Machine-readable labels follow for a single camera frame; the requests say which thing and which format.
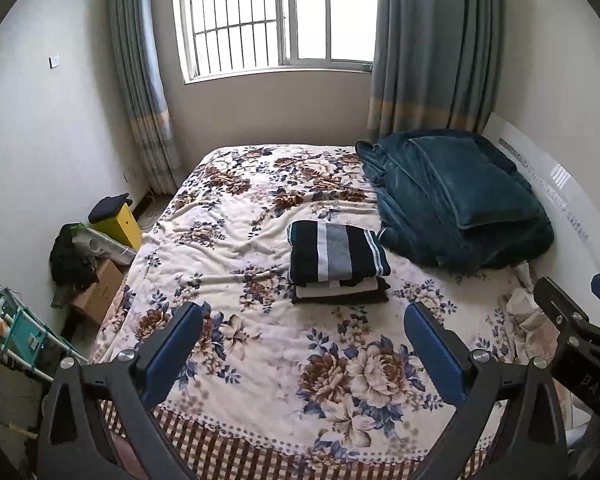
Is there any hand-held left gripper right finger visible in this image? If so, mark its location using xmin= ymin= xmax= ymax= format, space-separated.
xmin=403 ymin=301 xmax=568 ymax=480

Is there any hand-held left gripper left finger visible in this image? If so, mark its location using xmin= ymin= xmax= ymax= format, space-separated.
xmin=36 ymin=301 xmax=204 ymax=480

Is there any striped knit sweater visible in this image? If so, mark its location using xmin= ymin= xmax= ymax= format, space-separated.
xmin=286 ymin=220 xmax=392 ymax=285

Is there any dark clothes pile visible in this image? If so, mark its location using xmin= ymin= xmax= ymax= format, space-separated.
xmin=49 ymin=222 xmax=100 ymax=288

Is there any white crumpled cloth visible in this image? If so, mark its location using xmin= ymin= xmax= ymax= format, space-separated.
xmin=505 ymin=262 xmax=561 ymax=366

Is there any cardboard box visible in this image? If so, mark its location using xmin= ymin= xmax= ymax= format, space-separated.
xmin=70 ymin=258 xmax=126 ymax=326

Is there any white headboard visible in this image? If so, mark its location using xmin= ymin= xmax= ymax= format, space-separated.
xmin=481 ymin=112 xmax=600 ymax=311

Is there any dark folded garment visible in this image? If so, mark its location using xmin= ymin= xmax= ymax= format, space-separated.
xmin=291 ymin=280 xmax=392 ymax=306

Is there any white plastic appliance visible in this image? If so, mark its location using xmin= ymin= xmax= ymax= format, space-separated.
xmin=77 ymin=227 xmax=138 ymax=266

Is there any white folded garment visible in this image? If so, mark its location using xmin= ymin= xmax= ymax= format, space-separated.
xmin=294 ymin=276 xmax=380 ymax=298

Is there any yellow box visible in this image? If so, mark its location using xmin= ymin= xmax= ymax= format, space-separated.
xmin=92 ymin=202 xmax=143 ymax=252

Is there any floral blanket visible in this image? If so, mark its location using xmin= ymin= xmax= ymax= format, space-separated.
xmin=87 ymin=145 xmax=556 ymax=480

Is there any teal pillow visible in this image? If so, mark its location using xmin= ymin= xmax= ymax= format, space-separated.
xmin=410 ymin=135 xmax=543 ymax=228

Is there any teal storage rack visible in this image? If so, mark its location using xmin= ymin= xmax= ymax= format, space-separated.
xmin=0 ymin=285 xmax=88 ymax=381

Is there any teal quilt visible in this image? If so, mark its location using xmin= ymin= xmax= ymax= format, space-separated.
xmin=355 ymin=129 xmax=555 ymax=272

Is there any dark cushion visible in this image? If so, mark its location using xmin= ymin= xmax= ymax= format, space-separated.
xmin=88 ymin=193 xmax=133 ymax=224

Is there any grey-blue curtain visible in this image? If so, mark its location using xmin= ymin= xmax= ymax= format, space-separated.
xmin=109 ymin=0 xmax=183 ymax=196
xmin=366 ymin=0 xmax=506 ymax=143

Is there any barred window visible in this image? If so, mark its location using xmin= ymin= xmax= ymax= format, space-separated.
xmin=172 ymin=0 xmax=381 ymax=83

